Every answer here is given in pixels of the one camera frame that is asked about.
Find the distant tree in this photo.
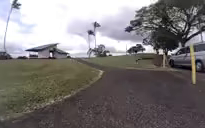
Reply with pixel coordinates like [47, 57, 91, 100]
[127, 43, 147, 55]

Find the grass lawn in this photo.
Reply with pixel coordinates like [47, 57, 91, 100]
[0, 58, 103, 118]

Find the large spreading tree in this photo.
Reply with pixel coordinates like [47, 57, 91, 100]
[124, 0, 205, 56]

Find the silver van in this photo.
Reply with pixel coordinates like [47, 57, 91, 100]
[168, 40, 205, 73]

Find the tall palm tree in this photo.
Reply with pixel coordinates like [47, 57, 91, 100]
[2, 0, 23, 53]

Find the white building with dark roof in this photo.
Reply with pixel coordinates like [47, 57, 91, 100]
[24, 42, 71, 60]

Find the dark asphalt path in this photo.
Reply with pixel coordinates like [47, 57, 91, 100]
[3, 58, 205, 128]

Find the yellow pole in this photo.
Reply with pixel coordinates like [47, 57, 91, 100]
[189, 43, 198, 85]

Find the low bushy tree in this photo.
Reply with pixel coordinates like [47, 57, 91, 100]
[89, 44, 112, 58]

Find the wooden post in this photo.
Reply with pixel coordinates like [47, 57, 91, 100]
[161, 53, 167, 69]

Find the grass slope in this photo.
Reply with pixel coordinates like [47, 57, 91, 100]
[83, 53, 173, 70]

